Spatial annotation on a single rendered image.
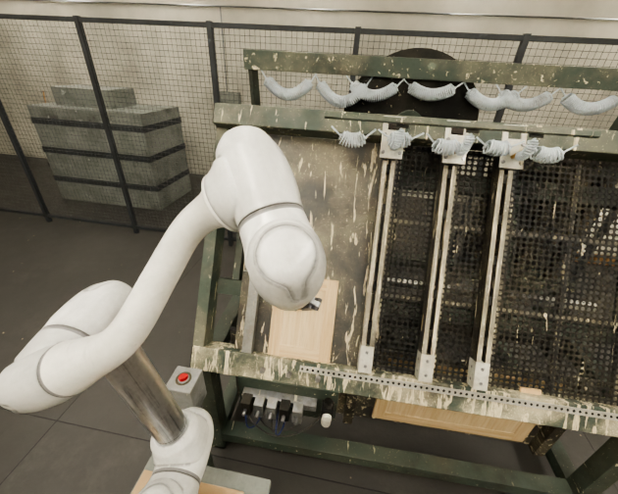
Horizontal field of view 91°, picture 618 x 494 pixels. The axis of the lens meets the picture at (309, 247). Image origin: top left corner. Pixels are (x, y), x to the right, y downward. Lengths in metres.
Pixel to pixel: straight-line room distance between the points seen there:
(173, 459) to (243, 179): 0.96
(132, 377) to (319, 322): 0.87
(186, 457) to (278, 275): 0.93
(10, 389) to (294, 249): 0.59
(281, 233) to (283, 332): 1.25
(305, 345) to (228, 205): 1.20
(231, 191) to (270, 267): 0.14
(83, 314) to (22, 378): 0.15
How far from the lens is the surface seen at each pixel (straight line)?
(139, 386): 0.99
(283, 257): 0.34
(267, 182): 0.42
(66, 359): 0.68
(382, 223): 1.48
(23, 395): 0.76
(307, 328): 1.55
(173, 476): 1.21
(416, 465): 2.25
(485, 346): 1.66
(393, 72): 1.99
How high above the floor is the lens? 2.14
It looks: 31 degrees down
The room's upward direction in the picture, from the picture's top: 3 degrees clockwise
